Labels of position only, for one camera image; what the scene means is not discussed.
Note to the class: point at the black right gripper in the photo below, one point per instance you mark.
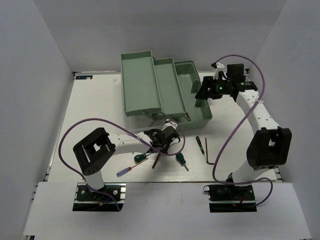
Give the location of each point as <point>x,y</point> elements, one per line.
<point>208,82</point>

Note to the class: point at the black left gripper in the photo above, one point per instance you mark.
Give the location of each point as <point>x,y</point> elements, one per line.
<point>166,148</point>

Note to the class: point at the large red hex key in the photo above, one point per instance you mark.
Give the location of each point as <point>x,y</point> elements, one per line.
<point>156,161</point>

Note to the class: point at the stubby green screwdriver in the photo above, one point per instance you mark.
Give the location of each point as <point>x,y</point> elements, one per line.
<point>140,157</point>
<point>181,160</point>

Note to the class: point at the slim green black screwdriver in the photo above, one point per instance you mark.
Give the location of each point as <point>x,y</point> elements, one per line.
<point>199,143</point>

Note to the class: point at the green toolbox with clear lid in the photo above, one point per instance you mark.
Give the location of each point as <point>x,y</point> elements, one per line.
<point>154,90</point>

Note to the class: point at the blue handled screwdriver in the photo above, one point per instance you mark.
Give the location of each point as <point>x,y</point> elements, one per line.
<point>128,169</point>

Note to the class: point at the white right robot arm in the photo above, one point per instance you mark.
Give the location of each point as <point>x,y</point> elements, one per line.
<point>270,144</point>

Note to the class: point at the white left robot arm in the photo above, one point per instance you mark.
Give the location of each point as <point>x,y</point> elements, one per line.
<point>93,151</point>

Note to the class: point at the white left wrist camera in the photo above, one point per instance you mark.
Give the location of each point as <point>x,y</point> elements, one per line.
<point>169,123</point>

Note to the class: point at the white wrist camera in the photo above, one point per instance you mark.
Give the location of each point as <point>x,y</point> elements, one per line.
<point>218,67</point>
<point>169,123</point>

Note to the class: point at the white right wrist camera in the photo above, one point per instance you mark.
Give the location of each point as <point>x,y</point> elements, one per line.
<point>218,67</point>

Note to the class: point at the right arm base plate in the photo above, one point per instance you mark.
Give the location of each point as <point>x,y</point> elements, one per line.
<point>230,198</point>

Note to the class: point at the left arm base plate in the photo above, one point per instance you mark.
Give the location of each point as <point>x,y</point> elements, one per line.
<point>89,201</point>

